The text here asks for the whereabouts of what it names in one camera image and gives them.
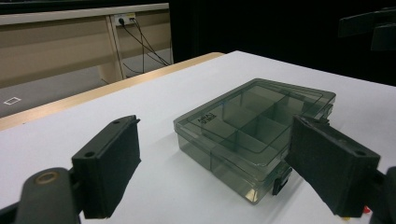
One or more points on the wooden table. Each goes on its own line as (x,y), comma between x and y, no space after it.
(93,93)

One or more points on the beige wooden desk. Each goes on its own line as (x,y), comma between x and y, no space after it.
(56,46)

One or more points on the black metal stand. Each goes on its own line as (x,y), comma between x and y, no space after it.
(367,26)

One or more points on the yellow push pin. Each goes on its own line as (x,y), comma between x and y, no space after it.
(346,218)

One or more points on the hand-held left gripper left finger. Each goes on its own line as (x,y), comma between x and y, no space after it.
(106,168)

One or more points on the white wall power socket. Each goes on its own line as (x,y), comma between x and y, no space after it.
(124,18)

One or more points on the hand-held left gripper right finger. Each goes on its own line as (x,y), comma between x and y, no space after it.
(333,168)

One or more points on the red push pin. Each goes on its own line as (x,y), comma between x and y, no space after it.
(367,210)

